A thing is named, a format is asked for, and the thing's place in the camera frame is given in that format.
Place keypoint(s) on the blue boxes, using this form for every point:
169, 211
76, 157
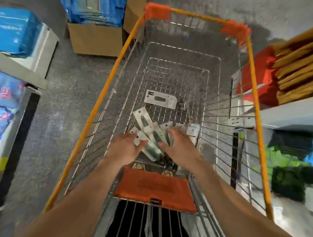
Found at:
17, 32

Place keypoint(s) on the person's left hand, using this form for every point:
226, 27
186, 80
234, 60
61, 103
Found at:
124, 151

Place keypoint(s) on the red packets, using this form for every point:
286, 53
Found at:
259, 73

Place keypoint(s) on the group of colourful packets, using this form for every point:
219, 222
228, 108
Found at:
7, 97

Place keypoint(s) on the person's right forearm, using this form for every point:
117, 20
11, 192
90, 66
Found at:
239, 205

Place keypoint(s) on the person's left forearm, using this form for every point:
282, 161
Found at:
68, 205

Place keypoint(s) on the orange cart seat flap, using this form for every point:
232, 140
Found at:
154, 189

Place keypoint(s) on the grey carded item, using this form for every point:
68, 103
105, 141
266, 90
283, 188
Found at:
160, 99

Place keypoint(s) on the white display platform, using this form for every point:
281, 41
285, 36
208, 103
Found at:
46, 53

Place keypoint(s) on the pile of packaged kitchen tools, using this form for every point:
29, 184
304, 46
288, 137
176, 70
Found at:
143, 117

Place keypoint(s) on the small open cardboard box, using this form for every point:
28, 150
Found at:
134, 14

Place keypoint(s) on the white side shelf unit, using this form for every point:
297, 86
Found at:
19, 122

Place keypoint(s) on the green black packets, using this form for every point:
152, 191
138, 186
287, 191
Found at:
288, 171

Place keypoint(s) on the large open cardboard box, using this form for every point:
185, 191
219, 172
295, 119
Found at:
95, 41

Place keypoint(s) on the person's right hand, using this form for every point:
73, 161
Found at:
181, 149

